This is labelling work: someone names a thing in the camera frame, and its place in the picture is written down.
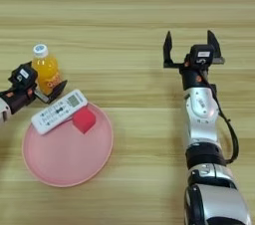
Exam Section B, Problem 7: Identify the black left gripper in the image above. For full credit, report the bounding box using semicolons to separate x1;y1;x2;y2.
0;80;69;114

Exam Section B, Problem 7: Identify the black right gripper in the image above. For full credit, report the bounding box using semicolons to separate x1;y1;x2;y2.
162;29;226;91

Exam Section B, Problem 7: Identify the white remote control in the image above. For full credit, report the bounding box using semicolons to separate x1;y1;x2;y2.
30;89;89;136

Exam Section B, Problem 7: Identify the orange juice bottle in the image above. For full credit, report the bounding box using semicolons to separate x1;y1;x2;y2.
31;43;63;96

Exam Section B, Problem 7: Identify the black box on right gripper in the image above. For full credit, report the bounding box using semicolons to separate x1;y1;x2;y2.
189;44;215;68

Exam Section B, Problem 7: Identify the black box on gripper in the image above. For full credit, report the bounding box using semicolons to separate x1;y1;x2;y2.
8;62;39;92
189;44;215;68

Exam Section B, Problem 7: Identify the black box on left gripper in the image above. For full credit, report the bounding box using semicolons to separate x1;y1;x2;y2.
8;62;39;92

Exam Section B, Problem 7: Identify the red cube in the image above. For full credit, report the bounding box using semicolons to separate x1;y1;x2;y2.
72;107;98;134

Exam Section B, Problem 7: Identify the pink round plate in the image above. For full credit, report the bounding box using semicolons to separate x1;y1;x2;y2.
21;101;115;188

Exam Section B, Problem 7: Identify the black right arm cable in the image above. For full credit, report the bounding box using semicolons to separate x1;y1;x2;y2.
198;69;240;165

